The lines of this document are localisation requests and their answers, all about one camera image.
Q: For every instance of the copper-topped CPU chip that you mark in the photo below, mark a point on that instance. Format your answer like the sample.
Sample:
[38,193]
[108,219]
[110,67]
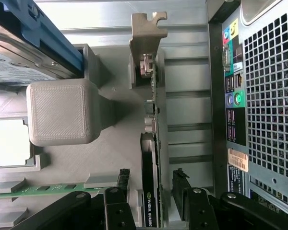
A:
[9,143]

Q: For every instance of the grey printed parts rack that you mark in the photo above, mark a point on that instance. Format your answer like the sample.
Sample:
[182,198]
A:
[120,143]

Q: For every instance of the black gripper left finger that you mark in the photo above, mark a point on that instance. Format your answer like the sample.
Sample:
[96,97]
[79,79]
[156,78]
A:
[117,210]

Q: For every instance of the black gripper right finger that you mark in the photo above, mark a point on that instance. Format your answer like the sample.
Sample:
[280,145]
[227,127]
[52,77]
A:
[196,210]

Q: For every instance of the green RAM stick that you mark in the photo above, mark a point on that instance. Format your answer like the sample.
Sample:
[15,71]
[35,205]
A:
[50,190]

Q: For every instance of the hard disk in blue carrier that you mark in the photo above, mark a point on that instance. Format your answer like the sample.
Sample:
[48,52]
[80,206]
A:
[26,48]

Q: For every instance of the black open PC case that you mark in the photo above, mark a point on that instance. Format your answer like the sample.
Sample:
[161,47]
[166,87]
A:
[266,95]

